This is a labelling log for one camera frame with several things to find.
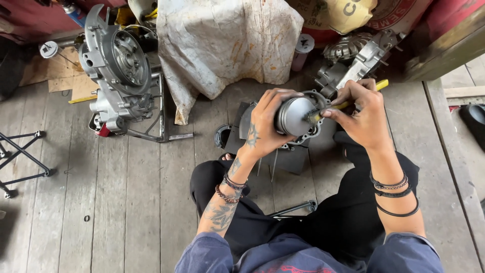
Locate person's left hand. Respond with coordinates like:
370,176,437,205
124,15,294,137
245,88,305,158

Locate person's right hand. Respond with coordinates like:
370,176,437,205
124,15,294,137
321,78,395,152

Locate yellow handled wire brush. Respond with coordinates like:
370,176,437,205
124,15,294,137
305,79,389,124

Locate grey metal piston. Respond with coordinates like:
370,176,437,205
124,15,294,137
274,97,318,137

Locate black metal plate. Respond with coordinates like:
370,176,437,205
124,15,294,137
224,101,310,176

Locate round metal engine cover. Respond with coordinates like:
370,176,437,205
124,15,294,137
280,89,333,150

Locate grey engine case half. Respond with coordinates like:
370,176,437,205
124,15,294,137
314,28,404,99

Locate metal finned flywheel fan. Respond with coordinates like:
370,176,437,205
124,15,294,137
323,32,374,63

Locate white capped pink spray can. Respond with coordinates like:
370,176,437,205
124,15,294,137
290,34,315,73

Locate person's black trousers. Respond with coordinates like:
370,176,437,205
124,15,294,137
189,131,420,262

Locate white stained sack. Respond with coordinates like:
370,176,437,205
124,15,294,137
156,0,304,126

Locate yellow printed cement sack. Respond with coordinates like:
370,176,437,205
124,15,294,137
285,0,379,35

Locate metal engine stand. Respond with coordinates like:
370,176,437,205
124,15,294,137
123,64,195,144

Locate wooden beam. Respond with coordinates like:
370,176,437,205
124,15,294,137
402,23,485,83

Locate red white printed sack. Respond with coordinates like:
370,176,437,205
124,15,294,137
366,0,434,36

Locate black sandal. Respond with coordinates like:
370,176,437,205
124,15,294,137
458,104,485,152

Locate person's blue shirt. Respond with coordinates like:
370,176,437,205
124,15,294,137
174,231,445,273

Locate grey engine crankcase on stand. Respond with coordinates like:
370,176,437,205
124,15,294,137
78,4,160,133

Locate yellow flat strip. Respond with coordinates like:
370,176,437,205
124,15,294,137
68,95,98,105

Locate cardboard sheets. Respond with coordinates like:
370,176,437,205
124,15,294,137
19,47,100,101

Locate black tyre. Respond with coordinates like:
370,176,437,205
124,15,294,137
0,36,28,102

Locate beaded bracelets on left wrist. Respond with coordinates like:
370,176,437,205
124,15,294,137
215,171,249,204

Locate black bracelets on right wrist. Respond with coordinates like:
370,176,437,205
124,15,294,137
369,171,420,218

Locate black metal bar with ring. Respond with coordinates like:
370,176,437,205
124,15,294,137
268,200,318,219

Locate black folding metal frame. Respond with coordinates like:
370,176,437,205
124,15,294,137
0,130,54,199

